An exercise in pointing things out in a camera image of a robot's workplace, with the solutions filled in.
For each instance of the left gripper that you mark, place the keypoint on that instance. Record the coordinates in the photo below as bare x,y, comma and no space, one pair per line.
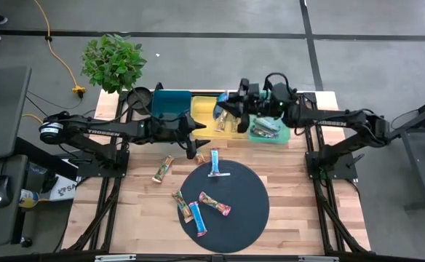
178,130

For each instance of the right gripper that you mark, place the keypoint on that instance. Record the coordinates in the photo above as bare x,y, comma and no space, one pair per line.
260,102

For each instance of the oatmeal raisin granola bar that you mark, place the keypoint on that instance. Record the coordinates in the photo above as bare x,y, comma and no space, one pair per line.
214,203
263,133
267,124

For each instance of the green plastic bin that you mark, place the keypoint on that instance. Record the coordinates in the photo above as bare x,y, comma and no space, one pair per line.
283,136

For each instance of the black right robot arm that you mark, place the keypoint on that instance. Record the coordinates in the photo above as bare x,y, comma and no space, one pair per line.
336,122

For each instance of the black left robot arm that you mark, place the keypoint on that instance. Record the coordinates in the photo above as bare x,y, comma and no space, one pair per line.
103,131

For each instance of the yellow plastic bin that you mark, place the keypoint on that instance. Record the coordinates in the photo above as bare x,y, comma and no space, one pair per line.
205,109

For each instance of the dark blue plastic bin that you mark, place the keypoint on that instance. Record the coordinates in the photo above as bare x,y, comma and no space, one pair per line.
170,103

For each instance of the white placemat label sticker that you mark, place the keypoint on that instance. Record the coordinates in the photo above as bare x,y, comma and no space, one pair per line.
219,175

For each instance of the black plant pot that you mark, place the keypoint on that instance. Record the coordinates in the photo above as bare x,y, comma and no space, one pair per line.
139,96

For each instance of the round dark woven placemat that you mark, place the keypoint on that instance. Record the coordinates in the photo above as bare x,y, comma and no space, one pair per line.
230,225

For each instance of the green leafy plant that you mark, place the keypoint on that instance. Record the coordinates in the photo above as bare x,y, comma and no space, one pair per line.
114,63

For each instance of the white printed box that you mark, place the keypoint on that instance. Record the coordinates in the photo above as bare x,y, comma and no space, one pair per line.
67,190

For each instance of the yellow white bottle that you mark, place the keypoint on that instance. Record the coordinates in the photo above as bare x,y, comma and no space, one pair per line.
28,198

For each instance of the grey desk panel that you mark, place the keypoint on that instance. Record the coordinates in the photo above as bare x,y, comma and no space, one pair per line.
1,109

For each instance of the black caster wheel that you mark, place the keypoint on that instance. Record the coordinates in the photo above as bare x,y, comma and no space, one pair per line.
26,242

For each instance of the black computer mouse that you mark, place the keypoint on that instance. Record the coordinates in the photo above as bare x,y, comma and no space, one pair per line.
1,191

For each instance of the silver table bracket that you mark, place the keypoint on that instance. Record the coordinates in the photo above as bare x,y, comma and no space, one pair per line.
115,258
318,259

